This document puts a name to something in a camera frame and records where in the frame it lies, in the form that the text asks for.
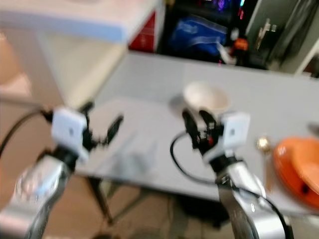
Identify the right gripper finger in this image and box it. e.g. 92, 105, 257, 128
181, 109, 201, 141
198, 109, 218, 134

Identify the cream white bowl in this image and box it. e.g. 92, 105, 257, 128
182, 81, 233, 117

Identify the small golden object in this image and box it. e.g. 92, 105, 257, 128
255, 136, 272, 153

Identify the small orange object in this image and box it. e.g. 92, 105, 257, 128
233, 38, 249, 52

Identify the blue plastic bag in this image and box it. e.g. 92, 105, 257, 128
168, 13, 230, 57

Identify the white table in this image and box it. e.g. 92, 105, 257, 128
0, 0, 166, 108

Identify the red box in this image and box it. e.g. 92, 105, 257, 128
128, 12, 158, 53

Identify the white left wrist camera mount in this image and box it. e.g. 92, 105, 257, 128
51, 107, 88, 150

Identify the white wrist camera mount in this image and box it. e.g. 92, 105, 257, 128
51, 107, 88, 150
216, 112, 251, 154

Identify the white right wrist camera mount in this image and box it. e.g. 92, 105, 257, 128
216, 112, 251, 154

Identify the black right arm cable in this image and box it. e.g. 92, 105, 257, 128
169, 133, 296, 239

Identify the dark table leg frame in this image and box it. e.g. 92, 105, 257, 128
86, 176, 116, 226

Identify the silver door handle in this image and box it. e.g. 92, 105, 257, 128
254, 18, 277, 51

